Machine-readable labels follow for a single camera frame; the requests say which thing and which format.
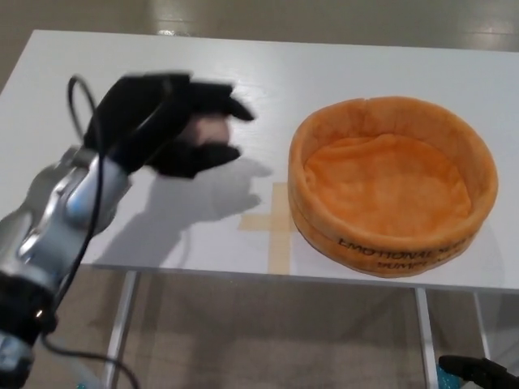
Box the white table leg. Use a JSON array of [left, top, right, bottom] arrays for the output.
[[472, 290, 495, 360], [414, 287, 443, 389], [103, 270, 139, 389]]

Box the pink round plush toy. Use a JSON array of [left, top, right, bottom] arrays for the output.
[[187, 115, 231, 147]]

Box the beige masking tape cross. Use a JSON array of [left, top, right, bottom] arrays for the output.
[[238, 182, 299, 274]]

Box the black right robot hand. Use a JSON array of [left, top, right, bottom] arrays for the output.
[[439, 354, 519, 389]]

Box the orange plush round plate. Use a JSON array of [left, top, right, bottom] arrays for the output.
[[289, 95, 499, 279]]

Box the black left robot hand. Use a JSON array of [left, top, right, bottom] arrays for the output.
[[84, 71, 256, 180]]

